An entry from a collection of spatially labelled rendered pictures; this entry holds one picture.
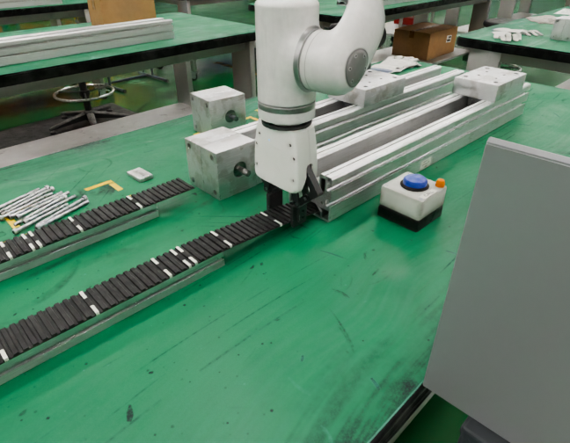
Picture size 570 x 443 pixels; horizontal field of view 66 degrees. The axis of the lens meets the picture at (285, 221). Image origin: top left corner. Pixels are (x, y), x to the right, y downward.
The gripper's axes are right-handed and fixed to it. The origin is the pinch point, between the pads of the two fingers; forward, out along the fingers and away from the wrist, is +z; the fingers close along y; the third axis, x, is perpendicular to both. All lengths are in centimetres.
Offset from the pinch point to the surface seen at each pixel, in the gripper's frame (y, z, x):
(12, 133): -306, 79, 22
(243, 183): -14.0, 1.4, 2.0
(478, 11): -170, 23, 426
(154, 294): 1.4, 2.1, -25.8
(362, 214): 7.3, 3.0, 11.7
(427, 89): -15, -3, 68
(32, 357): 1.4, 2.1, -41.3
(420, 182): 14.3, -4.3, 16.6
